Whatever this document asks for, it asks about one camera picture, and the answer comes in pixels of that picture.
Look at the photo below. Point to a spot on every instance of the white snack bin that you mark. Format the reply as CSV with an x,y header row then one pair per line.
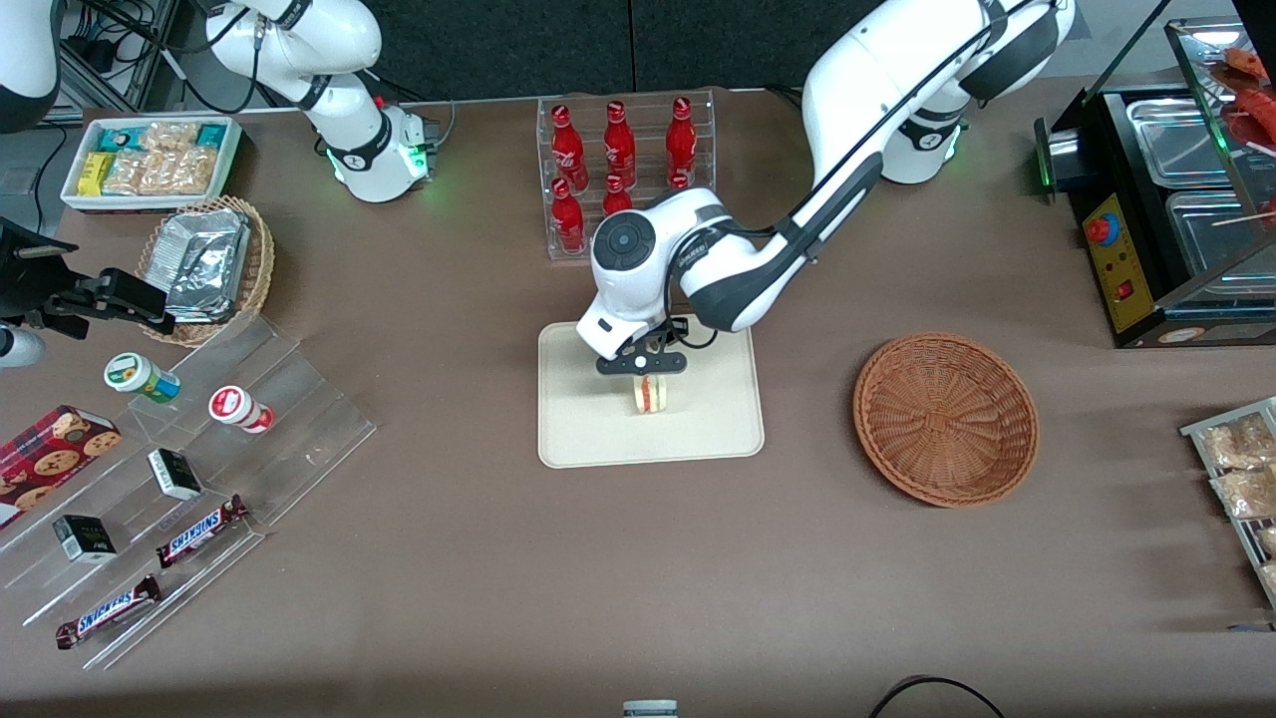
x,y
72,194

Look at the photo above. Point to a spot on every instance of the triangular sandwich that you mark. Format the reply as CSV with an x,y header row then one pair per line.
x,y
650,397

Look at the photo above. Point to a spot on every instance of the red-lid white cup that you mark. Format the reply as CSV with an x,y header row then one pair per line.
x,y
234,406

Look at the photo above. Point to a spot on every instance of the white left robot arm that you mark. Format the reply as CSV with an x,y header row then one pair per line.
x,y
877,80

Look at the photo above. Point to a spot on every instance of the clear acrylic step display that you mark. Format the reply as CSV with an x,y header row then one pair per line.
x,y
299,429

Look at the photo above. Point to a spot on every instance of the yellow snack pack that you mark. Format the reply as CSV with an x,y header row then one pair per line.
x,y
97,175

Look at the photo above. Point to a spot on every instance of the black backdrop panel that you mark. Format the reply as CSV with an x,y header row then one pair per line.
x,y
738,45
498,50

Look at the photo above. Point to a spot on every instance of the small grey object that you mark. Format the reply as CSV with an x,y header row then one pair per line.
x,y
650,710

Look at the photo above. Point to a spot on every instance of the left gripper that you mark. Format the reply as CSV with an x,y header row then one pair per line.
x,y
661,334

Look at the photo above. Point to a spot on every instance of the small black box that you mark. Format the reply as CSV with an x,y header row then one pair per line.
x,y
174,475
85,538

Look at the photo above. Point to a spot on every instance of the clear nut snack bag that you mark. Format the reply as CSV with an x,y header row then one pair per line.
x,y
130,173
187,172
1236,444
1246,494
169,138

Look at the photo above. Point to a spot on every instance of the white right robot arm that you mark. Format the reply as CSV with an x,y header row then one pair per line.
x,y
349,120

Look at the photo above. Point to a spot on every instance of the clear acrylic bottle rack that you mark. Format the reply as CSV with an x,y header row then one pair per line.
x,y
558,249

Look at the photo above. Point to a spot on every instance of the Snickers chocolate bar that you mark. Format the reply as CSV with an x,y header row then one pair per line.
x,y
199,532
108,612

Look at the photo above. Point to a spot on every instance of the teal snack pack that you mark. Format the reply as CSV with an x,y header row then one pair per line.
x,y
122,139
210,136

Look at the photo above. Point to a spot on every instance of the red cookie box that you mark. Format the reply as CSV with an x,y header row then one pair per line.
x,y
50,459

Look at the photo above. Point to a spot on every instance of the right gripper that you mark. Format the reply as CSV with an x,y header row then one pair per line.
x,y
38,283

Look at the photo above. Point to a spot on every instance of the steel warmer pan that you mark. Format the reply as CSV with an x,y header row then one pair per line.
x,y
1176,145
1216,239

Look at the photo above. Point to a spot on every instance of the cream plastic tray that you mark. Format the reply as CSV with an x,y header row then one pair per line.
x,y
718,419

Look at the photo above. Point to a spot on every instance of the black food warmer case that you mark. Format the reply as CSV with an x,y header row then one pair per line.
x,y
1121,289

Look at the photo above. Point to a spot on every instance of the tan wicker basket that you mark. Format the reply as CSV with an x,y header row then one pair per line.
x,y
257,269

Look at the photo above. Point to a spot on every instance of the silver foil pack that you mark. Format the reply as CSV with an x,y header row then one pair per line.
x,y
194,302
204,249

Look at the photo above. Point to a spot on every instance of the green-lid white cup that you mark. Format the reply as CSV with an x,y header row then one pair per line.
x,y
135,374

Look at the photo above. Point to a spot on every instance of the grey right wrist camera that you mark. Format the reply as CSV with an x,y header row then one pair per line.
x,y
20,348

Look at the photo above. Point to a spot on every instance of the round brown wicker basket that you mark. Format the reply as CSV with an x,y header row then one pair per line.
x,y
942,419

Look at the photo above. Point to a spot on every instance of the aluminium frame rack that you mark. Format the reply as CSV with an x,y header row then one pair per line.
x,y
140,60

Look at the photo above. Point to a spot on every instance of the red round knob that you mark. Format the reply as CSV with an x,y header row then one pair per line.
x,y
1102,229

